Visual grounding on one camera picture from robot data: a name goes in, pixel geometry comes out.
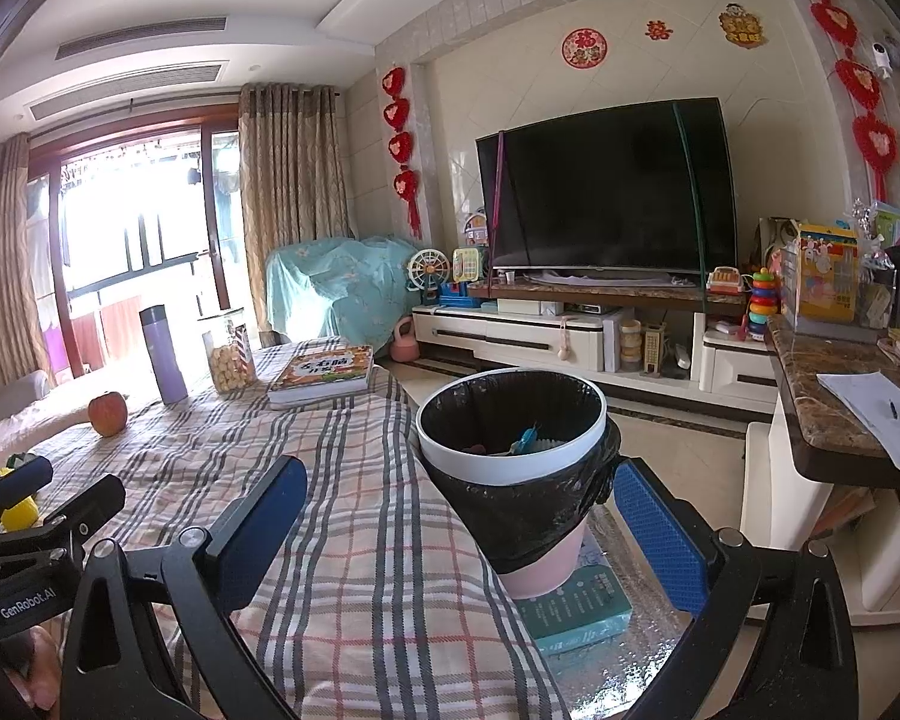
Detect purple thermos bottle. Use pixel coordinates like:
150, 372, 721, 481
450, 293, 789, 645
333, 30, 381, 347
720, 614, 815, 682
138, 304, 189, 405

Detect red heart hanging decoration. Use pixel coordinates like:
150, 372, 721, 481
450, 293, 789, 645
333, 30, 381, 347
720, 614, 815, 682
379, 66, 423, 239
786, 0, 899, 203

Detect blue toy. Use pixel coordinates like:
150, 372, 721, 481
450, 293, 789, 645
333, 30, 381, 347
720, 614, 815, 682
439, 285, 500, 310

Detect brown marble counter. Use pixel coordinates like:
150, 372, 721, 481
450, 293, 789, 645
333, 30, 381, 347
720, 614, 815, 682
765, 311, 900, 485

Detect beige patterned curtain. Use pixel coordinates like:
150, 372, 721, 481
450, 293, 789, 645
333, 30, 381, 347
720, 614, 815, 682
0, 133, 50, 383
238, 82, 353, 346

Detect green rod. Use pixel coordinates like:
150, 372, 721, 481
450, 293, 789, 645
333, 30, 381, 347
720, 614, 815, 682
673, 105, 706, 275

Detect teal box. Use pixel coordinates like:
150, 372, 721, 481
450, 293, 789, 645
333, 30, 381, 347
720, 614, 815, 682
514, 532, 635, 655

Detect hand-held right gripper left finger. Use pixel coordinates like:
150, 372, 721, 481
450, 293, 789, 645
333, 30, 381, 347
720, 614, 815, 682
60, 455, 308, 720

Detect wooden balcony door frame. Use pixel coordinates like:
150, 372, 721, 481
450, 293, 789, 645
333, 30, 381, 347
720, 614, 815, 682
26, 105, 245, 376

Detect teal covered armchair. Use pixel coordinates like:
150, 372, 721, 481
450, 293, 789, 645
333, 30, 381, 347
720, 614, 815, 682
264, 235, 421, 350

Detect small white fan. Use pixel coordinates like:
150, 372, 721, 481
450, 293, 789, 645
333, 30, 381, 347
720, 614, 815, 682
407, 247, 448, 307

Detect white television cabinet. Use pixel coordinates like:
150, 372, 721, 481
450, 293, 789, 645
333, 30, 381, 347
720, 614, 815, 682
411, 281, 785, 415

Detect black television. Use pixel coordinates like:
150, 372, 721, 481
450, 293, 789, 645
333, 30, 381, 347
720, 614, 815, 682
476, 97, 740, 275

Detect pink kettlebell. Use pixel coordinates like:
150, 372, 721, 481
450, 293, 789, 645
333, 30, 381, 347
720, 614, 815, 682
390, 317, 421, 362

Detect rainbow ring stacker toy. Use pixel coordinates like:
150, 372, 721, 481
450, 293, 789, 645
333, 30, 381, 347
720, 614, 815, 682
746, 266, 779, 344

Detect white counter base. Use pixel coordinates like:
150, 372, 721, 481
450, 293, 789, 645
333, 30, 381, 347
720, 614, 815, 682
742, 390, 900, 627

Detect round red wall sticker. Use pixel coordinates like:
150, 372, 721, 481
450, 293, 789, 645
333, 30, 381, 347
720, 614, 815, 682
562, 28, 607, 70

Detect person's left hand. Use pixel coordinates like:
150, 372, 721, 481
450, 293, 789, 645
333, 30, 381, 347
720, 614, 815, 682
0, 626, 61, 713

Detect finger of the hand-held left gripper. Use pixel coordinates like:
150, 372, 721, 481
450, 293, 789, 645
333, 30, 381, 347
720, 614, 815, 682
0, 454, 53, 541
0, 474, 127, 562

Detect gold perforated box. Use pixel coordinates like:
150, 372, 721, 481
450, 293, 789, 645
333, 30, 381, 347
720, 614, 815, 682
641, 322, 667, 376

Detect white paper sheets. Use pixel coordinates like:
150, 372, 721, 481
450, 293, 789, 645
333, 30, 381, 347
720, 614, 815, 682
817, 371, 900, 472

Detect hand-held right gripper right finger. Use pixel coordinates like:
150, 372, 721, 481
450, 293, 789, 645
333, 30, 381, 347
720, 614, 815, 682
613, 459, 860, 720

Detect white bin black liner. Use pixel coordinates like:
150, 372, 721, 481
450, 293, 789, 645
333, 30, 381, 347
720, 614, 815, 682
415, 369, 622, 602

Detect silver textured cover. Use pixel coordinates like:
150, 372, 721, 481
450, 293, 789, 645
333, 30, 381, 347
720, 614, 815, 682
529, 499, 702, 720

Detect clear cookie jar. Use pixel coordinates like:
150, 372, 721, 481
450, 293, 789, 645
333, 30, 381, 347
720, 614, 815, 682
200, 313, 258, 393

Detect gold figure wall sticker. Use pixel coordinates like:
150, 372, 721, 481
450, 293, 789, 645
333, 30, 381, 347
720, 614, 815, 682
718, 2, 767, 48

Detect yellow toy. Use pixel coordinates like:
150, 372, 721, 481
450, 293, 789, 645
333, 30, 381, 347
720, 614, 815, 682
0, 469, 44, 530

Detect orange picture book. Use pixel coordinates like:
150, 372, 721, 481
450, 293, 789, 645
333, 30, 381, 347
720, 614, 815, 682
267, 345, 376, 411

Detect ceiling air vent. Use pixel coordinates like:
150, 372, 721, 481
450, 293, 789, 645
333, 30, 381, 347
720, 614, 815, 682
55, 15, 227, 62
30, 61, 222, 121

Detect yellow picture box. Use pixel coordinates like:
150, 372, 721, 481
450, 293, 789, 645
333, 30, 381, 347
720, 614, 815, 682
784, 219, 860, 327

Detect red apple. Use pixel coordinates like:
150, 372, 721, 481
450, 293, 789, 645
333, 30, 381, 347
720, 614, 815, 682
88, 391, 129, 437

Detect paper shopping bag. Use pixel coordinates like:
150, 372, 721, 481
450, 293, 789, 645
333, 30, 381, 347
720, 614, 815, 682
756, 217, 802, 271

